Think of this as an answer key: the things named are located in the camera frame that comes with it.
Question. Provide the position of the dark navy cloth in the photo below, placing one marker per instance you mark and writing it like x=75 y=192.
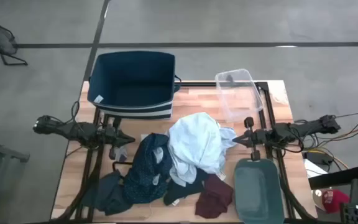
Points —
x=179 y=191

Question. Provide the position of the black power brick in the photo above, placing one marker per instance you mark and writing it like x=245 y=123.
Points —
x=317 y=158

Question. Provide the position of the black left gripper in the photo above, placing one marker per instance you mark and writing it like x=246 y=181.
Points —
x=112 y=137

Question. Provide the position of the navy white striped fabric bin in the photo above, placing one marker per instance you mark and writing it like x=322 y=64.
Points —
x=129 y=77

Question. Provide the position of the white sock with purple toe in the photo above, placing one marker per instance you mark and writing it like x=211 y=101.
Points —
x=121 y=154

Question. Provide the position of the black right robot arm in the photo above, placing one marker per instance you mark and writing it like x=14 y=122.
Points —
x=306 y=127

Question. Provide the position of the teal plastic bin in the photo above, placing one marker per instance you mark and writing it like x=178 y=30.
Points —
x=256 y=193

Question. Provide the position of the white paper sheet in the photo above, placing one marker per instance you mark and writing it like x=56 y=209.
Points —
x=314 y=169

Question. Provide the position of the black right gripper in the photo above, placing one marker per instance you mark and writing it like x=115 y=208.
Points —
x=259 y=137

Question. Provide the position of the navy dotted cloth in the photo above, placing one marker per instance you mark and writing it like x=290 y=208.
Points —
x=145 y=174

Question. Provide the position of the black side desk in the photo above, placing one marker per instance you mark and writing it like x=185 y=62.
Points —
x=337 y=179

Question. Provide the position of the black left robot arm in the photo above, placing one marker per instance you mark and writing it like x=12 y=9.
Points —
x=73 y=130

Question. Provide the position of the red cap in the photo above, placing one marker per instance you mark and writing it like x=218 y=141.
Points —
x=336 y=200

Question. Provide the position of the dark slate cloth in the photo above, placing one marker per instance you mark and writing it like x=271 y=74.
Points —
x=110 y=196

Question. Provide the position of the clear plastic bin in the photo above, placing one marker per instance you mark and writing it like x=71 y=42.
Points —
x=238 y=93

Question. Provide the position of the light blue patterned cloth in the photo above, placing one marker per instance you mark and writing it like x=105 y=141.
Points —
x=194 y=140

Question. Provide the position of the maroon cloth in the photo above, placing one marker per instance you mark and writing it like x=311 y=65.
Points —
x=213 y=199

